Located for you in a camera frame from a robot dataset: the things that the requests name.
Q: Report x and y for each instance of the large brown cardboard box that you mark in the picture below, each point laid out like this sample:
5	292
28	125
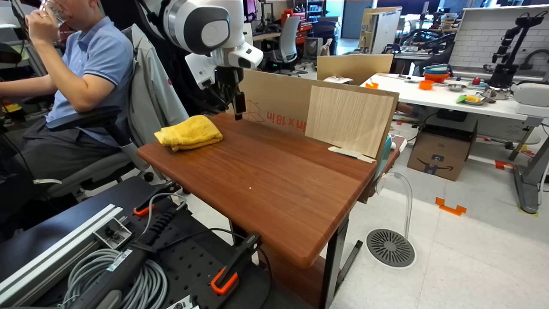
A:
276	99

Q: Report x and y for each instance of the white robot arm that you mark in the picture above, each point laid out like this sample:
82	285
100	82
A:
211	32

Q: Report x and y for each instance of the round floor drain grate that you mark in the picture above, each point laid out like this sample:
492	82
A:
390	247

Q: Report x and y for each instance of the small cardboard box on floor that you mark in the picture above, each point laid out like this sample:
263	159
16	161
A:
441	147

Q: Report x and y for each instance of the orange bowl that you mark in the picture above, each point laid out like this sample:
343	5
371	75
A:
426	84

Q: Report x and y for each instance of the man in blue polo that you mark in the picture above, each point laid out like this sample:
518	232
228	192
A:
88	65

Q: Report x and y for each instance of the yellow towel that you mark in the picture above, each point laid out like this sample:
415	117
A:
192	132

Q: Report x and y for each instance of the black table leg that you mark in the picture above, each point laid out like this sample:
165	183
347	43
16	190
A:
336	264

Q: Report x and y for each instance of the orange bracket on floor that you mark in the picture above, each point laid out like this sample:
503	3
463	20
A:
453	209

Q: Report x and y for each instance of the white pegboard panel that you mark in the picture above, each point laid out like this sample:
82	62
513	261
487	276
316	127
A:
482	29

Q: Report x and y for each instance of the light wooden board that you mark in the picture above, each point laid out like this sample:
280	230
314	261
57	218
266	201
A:
352	118

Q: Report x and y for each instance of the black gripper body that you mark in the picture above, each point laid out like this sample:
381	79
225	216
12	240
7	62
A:
228	80

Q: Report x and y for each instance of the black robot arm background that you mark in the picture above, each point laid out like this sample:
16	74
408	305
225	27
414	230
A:
508	48

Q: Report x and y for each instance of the aluminium extrusion rail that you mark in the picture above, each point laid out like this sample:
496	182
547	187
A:
55	252

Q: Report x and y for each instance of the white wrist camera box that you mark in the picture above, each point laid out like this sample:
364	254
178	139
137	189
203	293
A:
203	68

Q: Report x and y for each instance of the grey office chair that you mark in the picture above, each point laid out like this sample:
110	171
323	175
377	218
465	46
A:
151	103

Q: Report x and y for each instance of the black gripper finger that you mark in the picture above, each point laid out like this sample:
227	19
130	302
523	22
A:
225	101
239	105

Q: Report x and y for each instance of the open cardboard box behind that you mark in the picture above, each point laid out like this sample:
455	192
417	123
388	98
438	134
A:
357	65

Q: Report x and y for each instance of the orange-handled black clamp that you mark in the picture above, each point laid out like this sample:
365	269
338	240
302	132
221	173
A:
227	278

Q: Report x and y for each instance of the white work table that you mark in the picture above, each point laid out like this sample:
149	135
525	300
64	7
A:
510	115

